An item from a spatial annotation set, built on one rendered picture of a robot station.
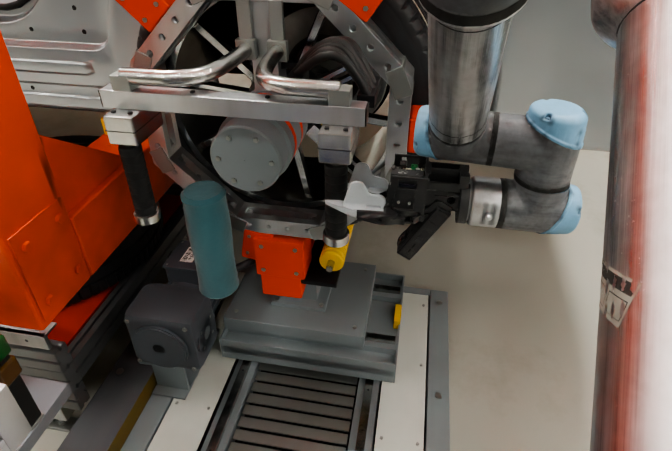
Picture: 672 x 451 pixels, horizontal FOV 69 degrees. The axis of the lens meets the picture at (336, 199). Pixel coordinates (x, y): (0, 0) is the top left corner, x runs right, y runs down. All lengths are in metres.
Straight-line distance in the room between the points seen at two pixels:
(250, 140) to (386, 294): 0.87
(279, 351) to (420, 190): 0.84
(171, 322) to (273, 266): 0.27
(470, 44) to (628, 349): 0.29
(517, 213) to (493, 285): 1.20
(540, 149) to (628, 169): 0.42
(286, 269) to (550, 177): 0.67
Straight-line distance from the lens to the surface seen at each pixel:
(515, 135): 0.69
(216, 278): 1.09
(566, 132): 0.69
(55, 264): 1.11
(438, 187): 0.73
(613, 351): 0.26
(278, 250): 1.13
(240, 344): 1.46
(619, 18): 0.34
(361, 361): 1.40
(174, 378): 1.47
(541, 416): 1.60
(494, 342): 1.73
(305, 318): 1.41
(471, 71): 0.50
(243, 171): 0.87
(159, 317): 1.24
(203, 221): 0.99
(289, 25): 1.24
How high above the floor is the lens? 1.26
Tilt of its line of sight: 33 degrees down
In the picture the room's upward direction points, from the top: straight up
